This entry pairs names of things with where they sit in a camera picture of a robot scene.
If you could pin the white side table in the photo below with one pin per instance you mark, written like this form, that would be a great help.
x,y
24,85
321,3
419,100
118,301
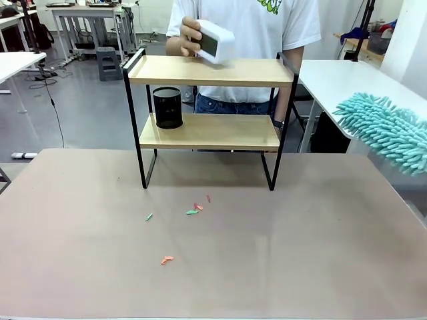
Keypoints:
x,y
16,63

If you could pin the white digital clock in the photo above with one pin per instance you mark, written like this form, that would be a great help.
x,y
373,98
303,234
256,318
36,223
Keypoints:
x,y
217,41

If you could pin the black backpack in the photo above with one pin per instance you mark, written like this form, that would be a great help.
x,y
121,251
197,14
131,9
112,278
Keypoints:
x,y
43,36

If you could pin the white t-shirt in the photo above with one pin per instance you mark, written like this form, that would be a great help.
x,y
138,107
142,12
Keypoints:
x,y
250,33

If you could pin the white background desk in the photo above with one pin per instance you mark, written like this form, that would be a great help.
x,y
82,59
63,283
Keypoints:
x,y
86,13

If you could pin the black camera stand pole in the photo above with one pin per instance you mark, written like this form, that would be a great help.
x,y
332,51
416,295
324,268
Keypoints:
x,y
363,30
31,30

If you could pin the two-tier wooden black-frame shelf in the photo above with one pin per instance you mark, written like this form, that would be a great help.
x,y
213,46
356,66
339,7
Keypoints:
x,y
207,75

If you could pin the teal chenille duster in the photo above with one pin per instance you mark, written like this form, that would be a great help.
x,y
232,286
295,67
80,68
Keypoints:
x,y
390,133

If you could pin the dark mesh basket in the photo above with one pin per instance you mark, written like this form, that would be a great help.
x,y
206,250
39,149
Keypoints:
x,y
378,41

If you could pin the grey plastic step stool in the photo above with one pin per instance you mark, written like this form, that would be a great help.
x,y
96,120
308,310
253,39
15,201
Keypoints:
x,y
109,63

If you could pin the white power strip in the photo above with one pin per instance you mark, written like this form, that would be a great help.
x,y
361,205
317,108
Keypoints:
x,y
24,155

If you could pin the green paper scrap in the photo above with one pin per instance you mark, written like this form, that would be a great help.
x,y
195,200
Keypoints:
x,y
148,217
191,212

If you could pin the person's left forearm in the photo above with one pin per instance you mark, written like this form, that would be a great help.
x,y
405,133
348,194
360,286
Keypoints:
x,y
293,83

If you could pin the black cabinet under table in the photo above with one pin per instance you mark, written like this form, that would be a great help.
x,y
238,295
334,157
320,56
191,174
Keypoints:
x,y
330,136

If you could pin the person's right hand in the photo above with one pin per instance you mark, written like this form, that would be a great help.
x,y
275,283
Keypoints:
x,y
191,36

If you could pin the black wristwatch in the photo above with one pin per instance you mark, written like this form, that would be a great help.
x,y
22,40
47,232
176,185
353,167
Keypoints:
x,y
279,125

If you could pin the large white table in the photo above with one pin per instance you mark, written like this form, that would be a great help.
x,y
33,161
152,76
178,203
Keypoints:
x,y
333,80

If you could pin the blue cloth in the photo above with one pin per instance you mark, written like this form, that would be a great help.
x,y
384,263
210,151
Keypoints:
x,y
355,35

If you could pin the black mesh pen holder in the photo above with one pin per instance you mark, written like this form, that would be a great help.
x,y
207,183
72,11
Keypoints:
x,y
167,108

